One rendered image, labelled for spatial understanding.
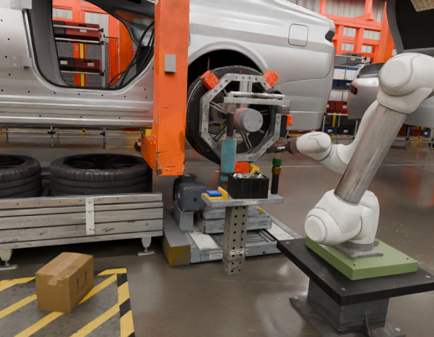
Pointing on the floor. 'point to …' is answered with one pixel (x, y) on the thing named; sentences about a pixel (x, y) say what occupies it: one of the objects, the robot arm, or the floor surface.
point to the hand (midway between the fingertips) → (273, 150)
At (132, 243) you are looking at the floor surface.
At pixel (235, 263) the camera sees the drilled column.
